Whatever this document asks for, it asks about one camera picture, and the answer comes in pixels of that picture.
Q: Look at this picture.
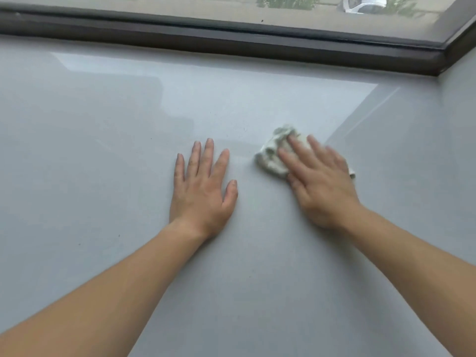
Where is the person's left hand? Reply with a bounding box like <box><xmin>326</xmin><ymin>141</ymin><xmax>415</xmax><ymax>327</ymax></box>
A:
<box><xmin>169</xmin><ymin>138</ymin><xmax>238</xmax><ymax>240</ymax></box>

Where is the dark brown window frame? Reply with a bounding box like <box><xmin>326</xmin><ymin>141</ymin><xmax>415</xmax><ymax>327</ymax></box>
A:
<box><xmin>0</xmin><ymin>5</ymin><xmax>476</xmax><ymax>77</ymax></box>

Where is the person's left forearm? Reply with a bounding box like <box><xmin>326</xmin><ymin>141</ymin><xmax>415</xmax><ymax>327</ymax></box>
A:
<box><xmin>0</xmin><ymin>222</ymin><xmax>208</xmax><ymax>357</ymax></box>

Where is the person's right forearm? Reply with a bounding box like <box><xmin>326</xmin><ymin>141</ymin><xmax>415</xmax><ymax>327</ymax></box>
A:
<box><xmin>342</xmin><ymin>204</ymin><xmax>476</xmax><ymax>357</ymax></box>

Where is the bushy green tree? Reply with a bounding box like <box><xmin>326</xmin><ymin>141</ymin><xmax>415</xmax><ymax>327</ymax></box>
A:
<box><xmin>255</xmin><ymin>0</ymin><xmax>322</xmax><ymax>11</ymax></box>

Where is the slender green tree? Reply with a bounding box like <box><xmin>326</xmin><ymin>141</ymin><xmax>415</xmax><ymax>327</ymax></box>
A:
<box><xmin>383</xmin><ymin>0</ymin><xmax>421</xmax><ymax>17</ymax></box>

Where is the silver car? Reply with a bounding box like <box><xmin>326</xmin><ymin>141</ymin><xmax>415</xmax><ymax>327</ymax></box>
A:
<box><xmin>336</xmin><ymin>0</ymin><xmax>388</xmax><ymax>14</ymax></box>

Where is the person's right hand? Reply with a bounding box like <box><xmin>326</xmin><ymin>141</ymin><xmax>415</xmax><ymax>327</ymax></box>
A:
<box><xmin>278</xmin><ymin>134</ymin><xmax>363</xmax><ymax>231</ymax></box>

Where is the white cleaning cloth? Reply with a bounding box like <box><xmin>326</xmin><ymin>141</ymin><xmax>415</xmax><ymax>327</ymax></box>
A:
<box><xmin>254</xmin><ymin>124</ymin><xmax>356</xmax><ymax>179</ymax></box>

